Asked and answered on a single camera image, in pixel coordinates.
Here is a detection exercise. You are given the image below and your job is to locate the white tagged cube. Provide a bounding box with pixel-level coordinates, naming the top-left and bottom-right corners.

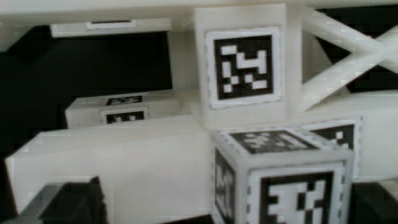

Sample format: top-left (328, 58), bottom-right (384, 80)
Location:
top-left (212, 127), bottom-right (354, 224)

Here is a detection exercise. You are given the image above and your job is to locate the white chair leg with tag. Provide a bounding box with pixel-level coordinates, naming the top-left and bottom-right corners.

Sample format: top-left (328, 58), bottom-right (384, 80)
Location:
top-left (66, 90), bottom-right (182, 128)

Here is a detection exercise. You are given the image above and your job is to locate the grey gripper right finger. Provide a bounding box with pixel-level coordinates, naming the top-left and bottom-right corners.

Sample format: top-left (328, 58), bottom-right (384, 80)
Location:
top-left (349, 182), bottom-right (398, 224)

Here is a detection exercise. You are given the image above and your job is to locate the white chair leg block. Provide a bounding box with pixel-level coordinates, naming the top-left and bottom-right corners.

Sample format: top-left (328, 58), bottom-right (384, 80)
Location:
top-left (50, 18), bottom-right (173, 38)

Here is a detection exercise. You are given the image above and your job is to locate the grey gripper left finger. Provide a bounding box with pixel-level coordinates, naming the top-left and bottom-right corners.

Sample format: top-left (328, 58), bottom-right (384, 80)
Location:
top-left (6, 177), bottom-right (107, 224)

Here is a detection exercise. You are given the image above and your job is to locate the white H-shaped chair back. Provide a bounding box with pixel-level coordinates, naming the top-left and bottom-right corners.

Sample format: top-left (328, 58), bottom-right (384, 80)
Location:
top-left (0, 0), bottom-right (398, 224)

